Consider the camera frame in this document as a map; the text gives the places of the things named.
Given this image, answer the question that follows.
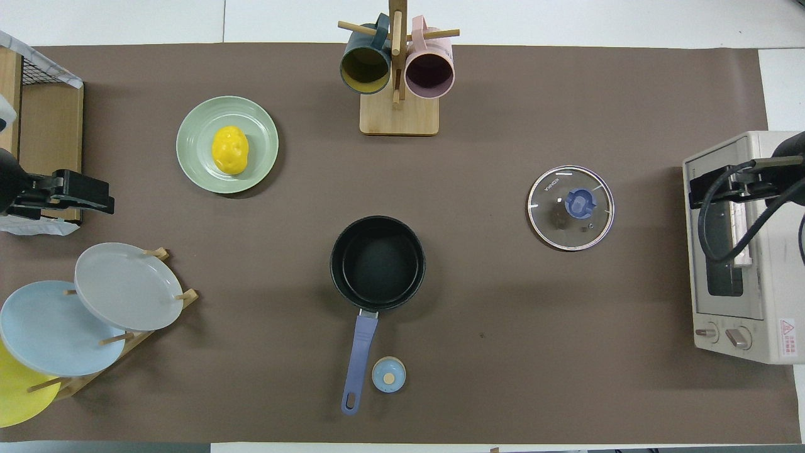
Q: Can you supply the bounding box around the beige toaster oven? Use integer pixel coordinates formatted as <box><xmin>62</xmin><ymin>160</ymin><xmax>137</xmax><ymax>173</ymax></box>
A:
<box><xmin>682</xmin><ymin>130</ymin><xmax>805</xmax><ymax>364</ymax></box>

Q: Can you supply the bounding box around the grey plate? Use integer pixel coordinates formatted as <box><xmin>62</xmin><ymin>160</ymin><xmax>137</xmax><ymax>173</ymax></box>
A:
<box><xmin>74</xmin><ymin>242</ymin><xmax>185</xmax><ymax>332</ymax></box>

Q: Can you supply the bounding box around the light green plate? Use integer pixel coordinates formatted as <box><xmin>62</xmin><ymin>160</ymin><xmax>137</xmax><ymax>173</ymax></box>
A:
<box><xmin>176</xmin><ymin>96</ymin><xmax>279</xmax><ymax>194</ymax></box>

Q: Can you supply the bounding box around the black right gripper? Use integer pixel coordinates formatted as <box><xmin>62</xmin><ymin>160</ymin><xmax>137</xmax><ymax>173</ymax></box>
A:
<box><xmin>689</xmin><ymin>131</ymin><xmax>805</xmax><ymax>210</ymax></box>

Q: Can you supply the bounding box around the black pot purple handle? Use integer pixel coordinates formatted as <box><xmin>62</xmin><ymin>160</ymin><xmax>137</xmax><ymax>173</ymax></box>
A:
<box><xmin>330</xmin><ymin>216</ymin><xmax>426</xmax><ymax>416</ymax></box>

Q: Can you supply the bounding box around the pink mug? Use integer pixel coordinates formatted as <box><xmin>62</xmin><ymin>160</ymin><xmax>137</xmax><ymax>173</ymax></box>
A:
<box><xmin>404</xmin><ymin>16</ymin><xmax>455</xmax><ymax>99</ymax></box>

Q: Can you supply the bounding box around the brown table mat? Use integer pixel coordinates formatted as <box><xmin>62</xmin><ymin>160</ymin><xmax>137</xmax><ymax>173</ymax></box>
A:
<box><xmin>0</xmin><ymin>43</ymin><xmax>801</xmax><ymax>444</ymax></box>

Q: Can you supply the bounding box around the wooden plate rack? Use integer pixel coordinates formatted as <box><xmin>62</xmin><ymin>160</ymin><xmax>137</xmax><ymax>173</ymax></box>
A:
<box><xmin>25</xmin><ymin>247</ymin><xmax>199</xmax><ymax>399</ymax></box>

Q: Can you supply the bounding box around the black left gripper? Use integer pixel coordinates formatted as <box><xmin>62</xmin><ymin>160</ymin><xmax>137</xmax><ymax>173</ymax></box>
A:
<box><xmin>0</xmin><ymin>148</ymin><xmax>116</xmax><ymax>221</ymax></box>

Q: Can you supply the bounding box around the glass lid blue knob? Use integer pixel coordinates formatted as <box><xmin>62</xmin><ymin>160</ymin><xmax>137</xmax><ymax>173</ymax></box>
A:
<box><xmin>527</xmin><ymin>165</ymin><xmax>615</xmax><ymax>252</ymax></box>

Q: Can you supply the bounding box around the white marbled sheet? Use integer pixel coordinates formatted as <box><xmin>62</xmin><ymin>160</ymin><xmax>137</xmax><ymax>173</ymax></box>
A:
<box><xmin>0</xmin><ymin>30</ymin><xmax>83</xmax><ymax>89</ymax></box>

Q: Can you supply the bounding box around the light blue plate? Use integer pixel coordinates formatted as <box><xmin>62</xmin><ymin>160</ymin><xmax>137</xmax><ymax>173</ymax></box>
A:
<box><xmin>0</xmin><ymin>280</ymin><xmax>126</xmax><ymax>377</ymax></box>

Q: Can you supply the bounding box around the yellow plate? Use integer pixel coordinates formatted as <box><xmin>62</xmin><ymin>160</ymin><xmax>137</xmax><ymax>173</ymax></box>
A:
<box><xmin>0</xmin><ymin>340</ymin><xmax>62</xmax><ymax>428</ymax></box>

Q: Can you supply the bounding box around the wooden mug tree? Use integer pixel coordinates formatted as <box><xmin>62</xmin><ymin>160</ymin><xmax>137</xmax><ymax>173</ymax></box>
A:
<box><xmin>338</xmin><ymin>0</ymin><xmax>460</xmax><ymax>137</ymax></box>

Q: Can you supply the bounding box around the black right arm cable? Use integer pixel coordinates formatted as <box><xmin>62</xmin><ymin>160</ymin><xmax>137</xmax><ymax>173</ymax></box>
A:
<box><xmin>697</xmin><ymin>160</ymin><xmax>805</xmax><ymax>263</ymax></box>

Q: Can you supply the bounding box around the white crumpled sheet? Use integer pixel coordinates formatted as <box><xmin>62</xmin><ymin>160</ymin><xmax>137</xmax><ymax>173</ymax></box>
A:
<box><xmin>0</xmin><ymin>214</ymin><xmax>81</xmax><ymax>237</ymax></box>

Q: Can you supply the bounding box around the dark teal mug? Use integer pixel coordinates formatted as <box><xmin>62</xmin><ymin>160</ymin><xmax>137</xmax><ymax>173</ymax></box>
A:
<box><xmin>340</xmin><ymin>14</ymin><xmax>393</xmax><ymax>95</ymax></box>

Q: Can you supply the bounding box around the wooden shelf wire basket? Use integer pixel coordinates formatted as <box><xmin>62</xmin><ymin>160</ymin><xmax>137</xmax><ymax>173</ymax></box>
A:
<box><xmin>0</xmin><ymin>47</ymin><xmax>84</xmax><ymax>225</ymax></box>

